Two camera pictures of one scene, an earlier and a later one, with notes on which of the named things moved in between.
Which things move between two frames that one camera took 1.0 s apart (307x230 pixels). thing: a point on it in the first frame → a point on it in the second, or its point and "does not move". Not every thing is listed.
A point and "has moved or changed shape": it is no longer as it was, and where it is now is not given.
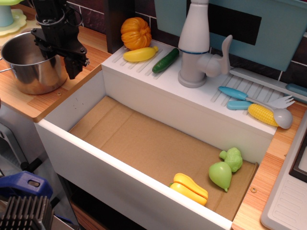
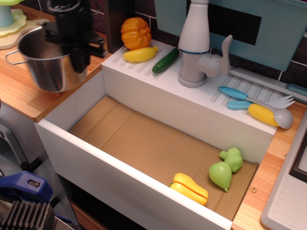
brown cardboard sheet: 162,151 does not move
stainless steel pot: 33,72 has moved or changed shape
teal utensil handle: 297,89 does not move
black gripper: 62,39 → 76,33
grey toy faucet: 196,61 does not move
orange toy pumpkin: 135,33 does not move
